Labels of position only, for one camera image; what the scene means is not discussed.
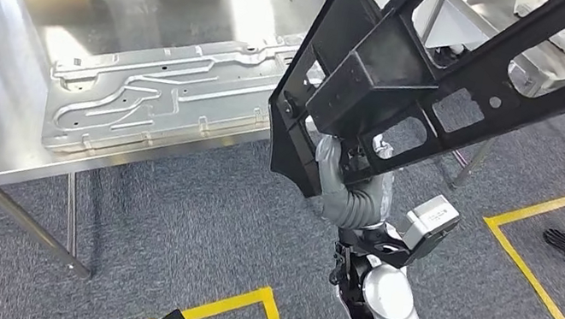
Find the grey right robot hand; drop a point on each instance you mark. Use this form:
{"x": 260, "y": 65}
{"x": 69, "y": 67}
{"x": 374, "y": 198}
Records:
{"x": 328, "y": 166}

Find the black plastic plate holder part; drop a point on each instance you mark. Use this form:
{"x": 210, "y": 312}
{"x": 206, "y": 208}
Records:
{"x": 389, "y": 72}

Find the stamped silver metal panel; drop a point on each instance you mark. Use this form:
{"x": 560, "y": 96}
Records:
{"x": 154, "y": 102}

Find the steel side table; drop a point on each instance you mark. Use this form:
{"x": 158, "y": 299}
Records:
{"x": 485, "y": 11}

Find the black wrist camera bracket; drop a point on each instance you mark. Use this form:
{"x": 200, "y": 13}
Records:
{"x": 377, "y": 247}

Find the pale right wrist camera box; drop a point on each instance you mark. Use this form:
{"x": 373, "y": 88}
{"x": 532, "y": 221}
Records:
{"x": 429, "y": 223}

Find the yellow floor tape frame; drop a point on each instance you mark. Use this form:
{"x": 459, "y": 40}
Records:
{"x": 268, "y": 296}

